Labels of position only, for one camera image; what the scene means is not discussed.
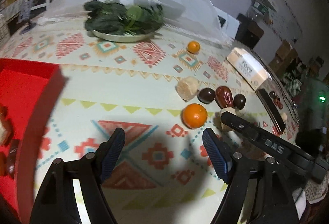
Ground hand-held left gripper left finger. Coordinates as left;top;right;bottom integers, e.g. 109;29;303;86
30;128;126;224

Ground round metal plate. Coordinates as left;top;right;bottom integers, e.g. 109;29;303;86
91;24;162;43

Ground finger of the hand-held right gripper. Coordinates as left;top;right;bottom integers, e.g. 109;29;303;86
220;110;296;164

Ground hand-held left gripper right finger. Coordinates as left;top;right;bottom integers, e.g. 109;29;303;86
202;128;300;224

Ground stack of cardboard boxes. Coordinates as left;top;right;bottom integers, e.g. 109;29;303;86
269;39;300;79

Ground white appliance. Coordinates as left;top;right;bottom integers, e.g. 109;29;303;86
215;7;240;38

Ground clear water bottle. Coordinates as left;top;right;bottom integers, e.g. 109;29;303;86
245;0;273;25

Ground red box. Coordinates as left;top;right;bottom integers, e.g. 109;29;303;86
0;58;65;221

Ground black speaker box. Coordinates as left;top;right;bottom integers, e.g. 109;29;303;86
235;14;265;48

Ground plaid cloth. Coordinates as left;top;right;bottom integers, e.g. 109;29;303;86
287;77;309;97

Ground dark wrapped snack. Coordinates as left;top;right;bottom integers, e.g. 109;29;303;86
6;139;20;179

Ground tissue pack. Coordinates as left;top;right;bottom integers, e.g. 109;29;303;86
227;47;271;90

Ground leafy green vegetables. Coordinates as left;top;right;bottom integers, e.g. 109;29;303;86
84;0;164;36

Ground whiteboard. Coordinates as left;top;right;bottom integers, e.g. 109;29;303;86
267;0;304;43

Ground orange tangerine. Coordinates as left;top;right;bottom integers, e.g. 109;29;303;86
182;103;208;129
187;41;200;54

